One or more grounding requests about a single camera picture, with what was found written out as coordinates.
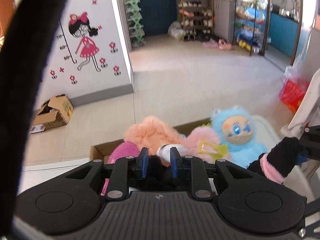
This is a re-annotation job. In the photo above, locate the white sock bundle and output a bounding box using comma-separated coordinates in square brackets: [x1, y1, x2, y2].
[157, 144, 188, 163]

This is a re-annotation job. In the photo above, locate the black and pink sock roll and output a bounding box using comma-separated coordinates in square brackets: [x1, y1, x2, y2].
[247, 137, 307, 184]

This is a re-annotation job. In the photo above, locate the cardboard tray box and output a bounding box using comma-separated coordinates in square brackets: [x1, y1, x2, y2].
[89, 118, 210, 163]

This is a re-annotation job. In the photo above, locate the pink fluffy plush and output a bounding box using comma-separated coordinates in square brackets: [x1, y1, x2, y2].
[181, 126, 231, 164]

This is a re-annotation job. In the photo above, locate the orange fluffy plush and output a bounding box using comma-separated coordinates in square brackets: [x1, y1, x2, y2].
[123, 116, 183, 155]

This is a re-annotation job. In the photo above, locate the red shopping bag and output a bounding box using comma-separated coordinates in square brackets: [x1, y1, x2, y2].
[279, 54, 310, 114]

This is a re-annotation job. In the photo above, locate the blue plush doll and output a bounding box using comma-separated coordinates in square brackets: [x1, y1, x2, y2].
[210, 106, 267, 168]

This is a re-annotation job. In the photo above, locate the open cardboard box on floor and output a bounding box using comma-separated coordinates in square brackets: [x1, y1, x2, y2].
[32, 94, 74, 129]

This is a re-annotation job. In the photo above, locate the girl height chart sticker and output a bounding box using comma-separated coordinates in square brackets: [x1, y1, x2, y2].
[68, 12, 101, 72]

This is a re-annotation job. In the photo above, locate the wooden shoe rack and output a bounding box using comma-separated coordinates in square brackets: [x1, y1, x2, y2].
[178, 0, 214, 42]

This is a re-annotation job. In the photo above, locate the dark blue door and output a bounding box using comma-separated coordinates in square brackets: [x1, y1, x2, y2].
[139, 0, 177, 37]

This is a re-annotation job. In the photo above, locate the green white folding rack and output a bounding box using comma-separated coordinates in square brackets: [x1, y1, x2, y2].
[123, 0, 145, 48]

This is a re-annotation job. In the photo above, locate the black wire shelf cart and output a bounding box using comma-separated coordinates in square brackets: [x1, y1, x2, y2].
[233, 0, 268, 56]

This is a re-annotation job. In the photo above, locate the black strap near camera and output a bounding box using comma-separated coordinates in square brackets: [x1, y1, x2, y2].
[0, 0, 74, 240]

